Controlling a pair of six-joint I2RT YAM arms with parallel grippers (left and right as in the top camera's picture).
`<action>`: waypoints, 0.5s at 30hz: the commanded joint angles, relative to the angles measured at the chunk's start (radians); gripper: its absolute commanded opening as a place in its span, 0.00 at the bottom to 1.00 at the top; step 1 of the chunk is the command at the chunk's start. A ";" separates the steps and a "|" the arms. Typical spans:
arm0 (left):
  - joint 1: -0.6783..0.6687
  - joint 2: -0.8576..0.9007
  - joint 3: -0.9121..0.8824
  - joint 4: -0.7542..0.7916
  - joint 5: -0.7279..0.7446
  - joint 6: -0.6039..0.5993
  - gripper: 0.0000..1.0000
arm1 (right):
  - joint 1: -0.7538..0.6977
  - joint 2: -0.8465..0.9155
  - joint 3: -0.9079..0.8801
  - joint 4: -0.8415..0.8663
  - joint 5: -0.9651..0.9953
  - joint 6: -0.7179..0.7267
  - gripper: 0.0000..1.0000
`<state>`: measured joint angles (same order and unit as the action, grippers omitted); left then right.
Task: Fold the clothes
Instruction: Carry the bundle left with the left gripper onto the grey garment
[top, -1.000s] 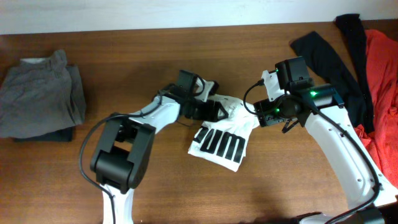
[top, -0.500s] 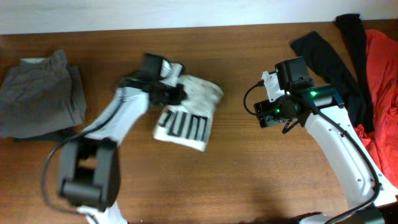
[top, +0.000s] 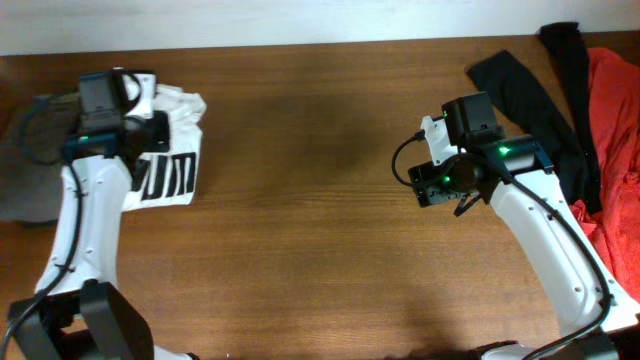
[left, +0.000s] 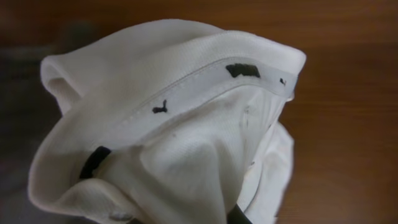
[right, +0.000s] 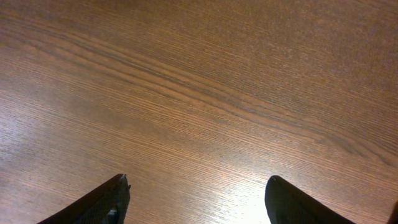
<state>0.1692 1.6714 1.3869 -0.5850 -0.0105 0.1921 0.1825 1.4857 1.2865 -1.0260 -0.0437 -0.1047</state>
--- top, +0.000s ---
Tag white polo shirt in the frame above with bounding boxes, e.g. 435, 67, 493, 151
122, 84, 207, 212

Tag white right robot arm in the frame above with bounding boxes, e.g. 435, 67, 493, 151
403, 130, 639, 359

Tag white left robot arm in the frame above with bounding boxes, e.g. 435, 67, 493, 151
4, 112, 179, 359

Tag grey folded garment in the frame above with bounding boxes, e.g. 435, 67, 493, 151
1, 93, 80, 223

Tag black garment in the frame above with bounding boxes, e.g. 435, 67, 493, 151
466, 22, 602, 215

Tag red garment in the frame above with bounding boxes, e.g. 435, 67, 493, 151
571, 48, 639, 300

